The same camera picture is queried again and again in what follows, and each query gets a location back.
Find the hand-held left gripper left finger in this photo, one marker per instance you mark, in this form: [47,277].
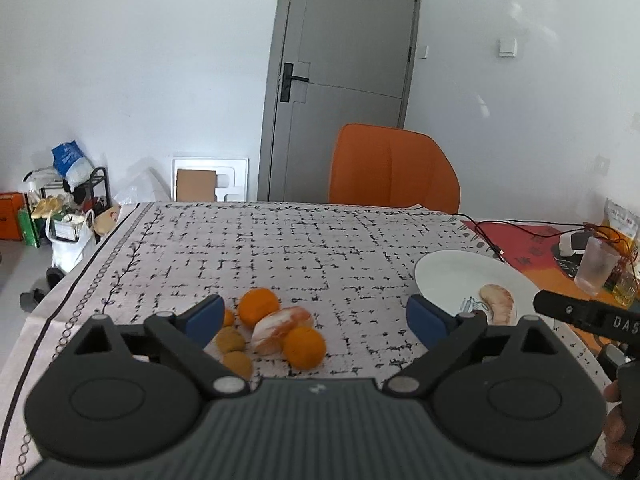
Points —
[205,316]

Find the person's right hand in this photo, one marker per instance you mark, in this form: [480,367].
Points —
[614,435]

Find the orange-skinned pomelo wedge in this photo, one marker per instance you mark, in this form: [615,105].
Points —
[280,327]

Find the red table mat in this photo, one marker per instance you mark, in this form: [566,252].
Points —
[530,245]

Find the brown cardboard piece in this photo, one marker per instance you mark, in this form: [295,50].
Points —
[196,186]

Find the clear plastic cup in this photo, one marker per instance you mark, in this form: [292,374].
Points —
[596,265]

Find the brown kiwi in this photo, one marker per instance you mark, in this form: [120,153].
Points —
[238,364]
[230,340]

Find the yellow snack bag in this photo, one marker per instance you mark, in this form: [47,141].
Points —
[622,222]

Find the white charger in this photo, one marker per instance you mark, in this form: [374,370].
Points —
[574,242]

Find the small orange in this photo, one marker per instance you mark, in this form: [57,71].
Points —
[229,318]

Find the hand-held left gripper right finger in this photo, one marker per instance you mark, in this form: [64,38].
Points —
[425,317]

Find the pale peeled pomelo segment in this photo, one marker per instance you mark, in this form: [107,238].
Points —
[499,302]

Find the orange chair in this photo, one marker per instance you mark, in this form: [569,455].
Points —
[390,170]

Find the large orange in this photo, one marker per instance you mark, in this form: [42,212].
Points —
[304,349]
[258,305]

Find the large white wall switch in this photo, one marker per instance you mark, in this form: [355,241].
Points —
[508,47]

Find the clear plastic bag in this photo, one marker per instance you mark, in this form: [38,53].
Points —
[142,187]

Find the white plate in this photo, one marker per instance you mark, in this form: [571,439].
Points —
[450,275]

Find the green box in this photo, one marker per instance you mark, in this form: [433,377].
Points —
[29,227]

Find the orange box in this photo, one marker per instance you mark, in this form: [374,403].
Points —
[11,215]

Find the grey door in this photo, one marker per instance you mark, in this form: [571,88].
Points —
[350,60]

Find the blue plastic bag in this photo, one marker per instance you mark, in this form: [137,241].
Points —
[70,160]

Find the small white wall switch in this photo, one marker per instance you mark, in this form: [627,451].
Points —
[424,52]

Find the black metal rack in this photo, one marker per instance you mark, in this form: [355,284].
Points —
[102,185]

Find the yellow slippers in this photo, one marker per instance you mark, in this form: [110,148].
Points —
[46,206]

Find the brown paper bag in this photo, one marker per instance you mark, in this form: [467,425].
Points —
[106,219]

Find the white shopping bag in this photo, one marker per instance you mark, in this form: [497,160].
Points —
[67,250]

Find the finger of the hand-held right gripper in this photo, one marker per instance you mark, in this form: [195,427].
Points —
[560,306]

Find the white foam packaging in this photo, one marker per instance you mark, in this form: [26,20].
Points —
[235,172]

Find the yellow oil bottle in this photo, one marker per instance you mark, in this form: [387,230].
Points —
[625,290]

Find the black slipper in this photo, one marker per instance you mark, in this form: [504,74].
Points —
[32,297]
[54,274]

